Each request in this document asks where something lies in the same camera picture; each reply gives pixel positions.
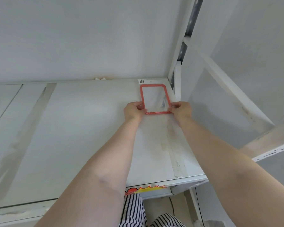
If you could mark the person's right hand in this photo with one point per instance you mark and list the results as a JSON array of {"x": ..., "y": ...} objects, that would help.
[{"x": 182, "y": 110}]

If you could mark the person's left hand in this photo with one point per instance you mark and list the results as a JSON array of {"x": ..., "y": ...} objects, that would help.
[{"x": 132, "y": 111}]

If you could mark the person's left thumb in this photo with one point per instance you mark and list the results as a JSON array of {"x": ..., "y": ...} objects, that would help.
[{"x": 140, "y": 106}]

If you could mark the person's right thumb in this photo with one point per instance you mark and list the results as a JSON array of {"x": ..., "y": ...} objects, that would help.
[{"x": 174, "y": 106}]

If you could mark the red plastic sign frame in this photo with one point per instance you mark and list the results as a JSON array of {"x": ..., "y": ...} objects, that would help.
[{"x": 156, "y": 85}]

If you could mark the person's left forearm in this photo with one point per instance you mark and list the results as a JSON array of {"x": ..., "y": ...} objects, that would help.
[{"x": 101, "y": 167}]

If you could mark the person's right forearm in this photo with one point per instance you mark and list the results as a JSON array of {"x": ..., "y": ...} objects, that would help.
[{"x": 229, "y": 167}]

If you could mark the white barcode label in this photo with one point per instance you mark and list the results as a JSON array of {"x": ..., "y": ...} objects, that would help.
[{"x": 141, "y": 81}]

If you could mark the white diagonal shelf brace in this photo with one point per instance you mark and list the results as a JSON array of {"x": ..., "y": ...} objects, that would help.
[{"x": 227, "y": 80}]

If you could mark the white metal shelf board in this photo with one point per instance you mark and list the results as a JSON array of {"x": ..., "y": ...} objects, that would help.
[{"x": 85, "y": 139}]

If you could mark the white metal shelf upright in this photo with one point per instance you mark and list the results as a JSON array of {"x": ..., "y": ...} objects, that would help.
[{"x": 183, "y": 42}]

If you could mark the yellow and red price sticker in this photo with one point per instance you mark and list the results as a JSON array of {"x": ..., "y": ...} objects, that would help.
[{"x": 144, "y": 188}]

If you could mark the striped black and white trousers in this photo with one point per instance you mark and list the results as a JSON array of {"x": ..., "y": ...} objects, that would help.
[{"x": 135, "y": 210}]

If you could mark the white perforated shelf bracket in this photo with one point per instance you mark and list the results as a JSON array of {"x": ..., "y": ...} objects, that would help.
[{"x": 272, "y": 152}]

